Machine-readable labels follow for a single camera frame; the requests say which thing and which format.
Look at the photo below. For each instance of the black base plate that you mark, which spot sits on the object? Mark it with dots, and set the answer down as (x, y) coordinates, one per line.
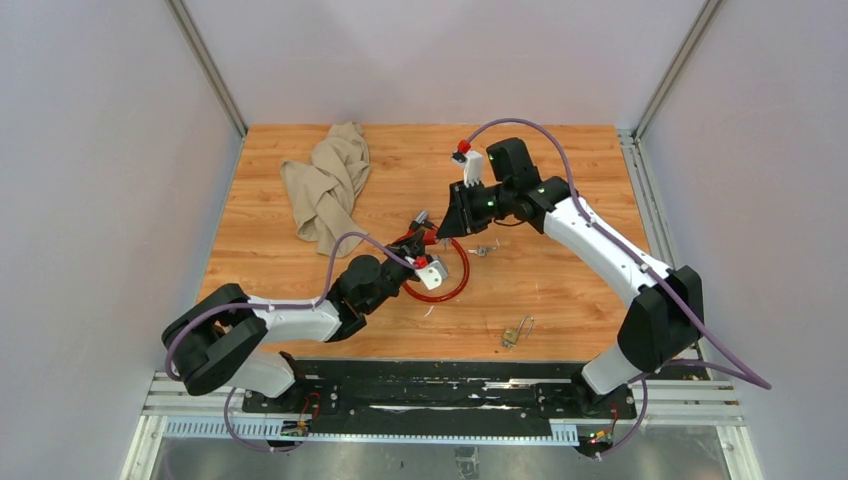
(418, 401)

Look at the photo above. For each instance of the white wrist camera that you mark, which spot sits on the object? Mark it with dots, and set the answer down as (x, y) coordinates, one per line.
(471, 161)
(430, 271)

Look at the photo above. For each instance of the silver key with ring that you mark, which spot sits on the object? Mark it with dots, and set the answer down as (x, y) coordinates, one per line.
(482, 250)

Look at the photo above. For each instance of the beige cloth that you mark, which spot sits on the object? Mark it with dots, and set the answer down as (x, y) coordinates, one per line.
(324, 190)

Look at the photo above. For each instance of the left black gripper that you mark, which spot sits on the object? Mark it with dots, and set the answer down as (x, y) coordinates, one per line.
(411, 248)

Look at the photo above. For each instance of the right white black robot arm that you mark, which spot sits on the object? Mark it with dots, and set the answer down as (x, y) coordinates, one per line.
(662, 301)

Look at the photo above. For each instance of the brass padlock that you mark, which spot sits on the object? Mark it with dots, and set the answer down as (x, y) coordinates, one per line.
(511, 335)

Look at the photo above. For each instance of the red cable lock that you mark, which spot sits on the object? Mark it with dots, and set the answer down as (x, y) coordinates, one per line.
(446, 263)

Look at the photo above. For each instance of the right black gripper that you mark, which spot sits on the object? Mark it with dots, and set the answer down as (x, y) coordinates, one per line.
(459, 219)

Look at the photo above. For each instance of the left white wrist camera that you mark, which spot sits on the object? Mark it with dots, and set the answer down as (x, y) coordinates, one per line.
(430, 271)

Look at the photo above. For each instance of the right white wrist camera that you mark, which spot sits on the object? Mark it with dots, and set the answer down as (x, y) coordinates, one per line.
(471, 161)

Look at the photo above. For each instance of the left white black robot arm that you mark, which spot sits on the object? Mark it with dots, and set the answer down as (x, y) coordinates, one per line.
(217, 343)

